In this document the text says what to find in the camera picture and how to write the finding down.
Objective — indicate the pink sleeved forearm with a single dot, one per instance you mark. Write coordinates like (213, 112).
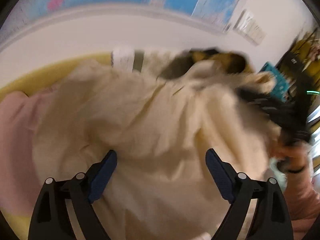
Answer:
(302, 201)

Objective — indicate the teal plastic laundry basket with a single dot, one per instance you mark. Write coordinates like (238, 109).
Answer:
(281, 88)

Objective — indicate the person's right hand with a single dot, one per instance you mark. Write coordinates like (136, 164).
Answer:
(297, 155)

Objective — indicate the white paper wall notice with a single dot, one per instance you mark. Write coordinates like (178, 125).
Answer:
(248, 28)

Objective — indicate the black garment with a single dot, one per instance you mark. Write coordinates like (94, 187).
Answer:
(183, 62)

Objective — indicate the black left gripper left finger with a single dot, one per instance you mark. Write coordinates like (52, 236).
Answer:
(50, 219)

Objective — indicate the mustard olive jacket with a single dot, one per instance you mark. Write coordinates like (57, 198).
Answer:
(231, 63)

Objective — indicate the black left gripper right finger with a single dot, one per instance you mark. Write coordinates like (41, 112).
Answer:
(271, 218)

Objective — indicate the yellow bed sheet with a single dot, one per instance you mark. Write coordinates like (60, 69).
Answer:
(30, 84)

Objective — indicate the pink blanket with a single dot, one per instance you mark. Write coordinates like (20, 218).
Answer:
(20, 116)

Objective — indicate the cream large garment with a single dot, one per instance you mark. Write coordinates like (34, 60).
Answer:
(161, 130)

